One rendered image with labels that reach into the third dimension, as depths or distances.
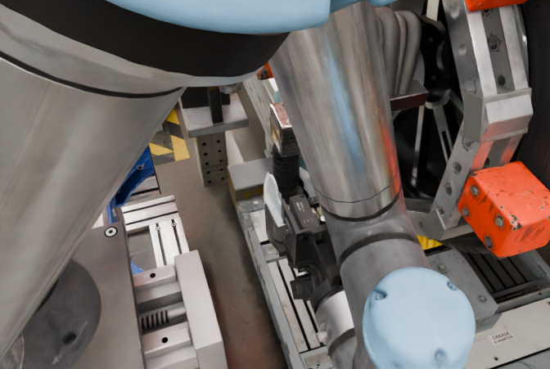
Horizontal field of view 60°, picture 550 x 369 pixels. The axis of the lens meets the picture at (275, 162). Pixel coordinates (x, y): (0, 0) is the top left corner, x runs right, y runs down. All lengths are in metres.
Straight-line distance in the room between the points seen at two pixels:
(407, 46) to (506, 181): 0.21
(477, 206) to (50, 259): 0.53
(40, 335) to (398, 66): 0.46
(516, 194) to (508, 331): 0.90
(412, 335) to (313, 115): 0.16
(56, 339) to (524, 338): 1.23
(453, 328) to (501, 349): 1.11
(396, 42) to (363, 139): 0.24
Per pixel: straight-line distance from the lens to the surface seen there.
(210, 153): 1.67
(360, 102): 0.32
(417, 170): 0.97
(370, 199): 0.39
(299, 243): 0.53
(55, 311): 0.53
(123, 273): 0.61
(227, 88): 0.93
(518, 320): 1.53
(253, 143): 1.93
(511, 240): 0.62
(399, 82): 0.57
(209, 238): 1.63
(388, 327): 0.35
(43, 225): 0.17
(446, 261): 1.38
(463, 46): 0.62
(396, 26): 0.57
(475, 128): 0.61
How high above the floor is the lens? 1.31
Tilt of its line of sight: 45 degrees down
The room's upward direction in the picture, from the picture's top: straight up
